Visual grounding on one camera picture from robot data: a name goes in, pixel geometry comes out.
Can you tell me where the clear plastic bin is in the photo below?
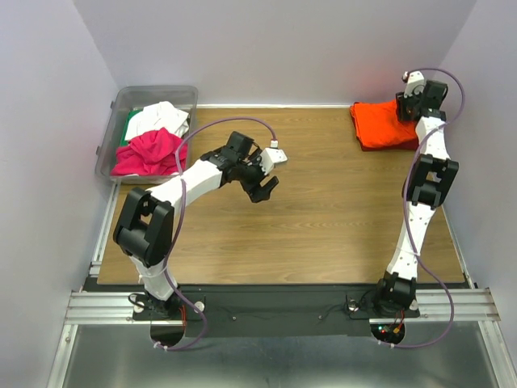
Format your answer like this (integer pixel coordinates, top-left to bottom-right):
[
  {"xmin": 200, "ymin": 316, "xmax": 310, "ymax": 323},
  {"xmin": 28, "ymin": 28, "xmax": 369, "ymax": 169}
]
[{"xmin": 95, "ymin": 85, "xmax": 198, "ymax": 184}]

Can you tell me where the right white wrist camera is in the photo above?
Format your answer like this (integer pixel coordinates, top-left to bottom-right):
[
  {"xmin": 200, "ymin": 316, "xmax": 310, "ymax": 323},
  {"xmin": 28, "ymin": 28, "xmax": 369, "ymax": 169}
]
[{"xmin": 402, "ymin": 70, "xmax": 426, "ymax": 99}]

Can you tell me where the aluminium frame rail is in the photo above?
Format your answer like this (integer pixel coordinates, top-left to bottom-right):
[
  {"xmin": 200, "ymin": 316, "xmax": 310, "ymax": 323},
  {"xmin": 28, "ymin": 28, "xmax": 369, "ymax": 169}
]
[{"xmin": 65, "ymin": 289, "xmax": 500, "ymax": 325}]

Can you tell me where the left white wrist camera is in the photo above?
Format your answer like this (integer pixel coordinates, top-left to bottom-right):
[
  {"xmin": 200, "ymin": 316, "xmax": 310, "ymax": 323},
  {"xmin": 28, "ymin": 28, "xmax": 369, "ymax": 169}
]
[{"xmin": 259, "ymin": 147, "xmax": 288, "ymax": 175}]

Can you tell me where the white t shirt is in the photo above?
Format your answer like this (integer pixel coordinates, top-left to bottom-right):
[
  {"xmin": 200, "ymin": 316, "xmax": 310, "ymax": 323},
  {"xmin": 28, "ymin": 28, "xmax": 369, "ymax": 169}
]
[{"xmin": 124, "ymin": 101, "xmax": 190, "ymax": 141}]

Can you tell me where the folded dark red t shirt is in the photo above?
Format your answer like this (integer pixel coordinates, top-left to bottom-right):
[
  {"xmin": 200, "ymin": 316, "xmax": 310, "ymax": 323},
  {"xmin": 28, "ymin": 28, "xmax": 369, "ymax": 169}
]
[{"xmin": 349, "ymin": 103, "xmax": 421, "ymax": 153}]

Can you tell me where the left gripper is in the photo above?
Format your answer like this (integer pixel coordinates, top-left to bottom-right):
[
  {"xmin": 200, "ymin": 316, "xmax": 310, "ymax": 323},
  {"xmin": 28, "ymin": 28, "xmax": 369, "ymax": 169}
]
[{"xmin": 236, "ymin": 148, "xmax": 278, "ymax": 203}]

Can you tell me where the green t shirt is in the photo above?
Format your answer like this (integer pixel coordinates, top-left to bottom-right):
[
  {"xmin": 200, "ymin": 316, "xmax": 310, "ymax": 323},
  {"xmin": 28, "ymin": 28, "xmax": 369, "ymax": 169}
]
[{"xmin": 116, "ymin": 111, "xmax": 141, "ymax": 150}]

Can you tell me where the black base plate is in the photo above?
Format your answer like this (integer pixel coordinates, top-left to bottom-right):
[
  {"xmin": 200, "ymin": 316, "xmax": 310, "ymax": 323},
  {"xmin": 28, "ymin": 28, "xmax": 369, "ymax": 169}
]
[{"xmin": 128, "ymin": 285, "xmax": 419, "ymax": 343}]

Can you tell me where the pink t shirt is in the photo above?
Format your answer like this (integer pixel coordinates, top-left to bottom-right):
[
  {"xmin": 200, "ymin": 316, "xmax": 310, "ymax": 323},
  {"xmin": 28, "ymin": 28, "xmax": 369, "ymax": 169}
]
[{"xmin": 111, "ymin": 128, "xmax": 188, "ymax": 176}]

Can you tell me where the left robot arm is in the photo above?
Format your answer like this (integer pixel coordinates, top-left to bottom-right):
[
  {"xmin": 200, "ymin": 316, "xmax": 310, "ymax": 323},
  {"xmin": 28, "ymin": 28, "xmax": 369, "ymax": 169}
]
[{"xmin": 113, "ymin": 132, "xmax": 288, "ymax": 318}]

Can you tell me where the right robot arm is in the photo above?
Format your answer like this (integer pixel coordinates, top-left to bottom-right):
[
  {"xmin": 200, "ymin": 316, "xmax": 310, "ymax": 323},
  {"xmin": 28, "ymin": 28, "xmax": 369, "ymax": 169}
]
[{"xmin": 372, "ymin": 71, "xmax": 459, "ymax": 315}]

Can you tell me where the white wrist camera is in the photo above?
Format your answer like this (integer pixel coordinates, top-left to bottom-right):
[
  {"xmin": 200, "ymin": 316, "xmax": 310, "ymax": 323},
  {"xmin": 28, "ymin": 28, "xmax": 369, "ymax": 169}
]
[
  {"xmin": 259, "ymin": 147, "xmax": 288, "ymax": 175},
  {"xmin": 402, "ymin": 70, "xmax": 426, "ymax": 99}
]

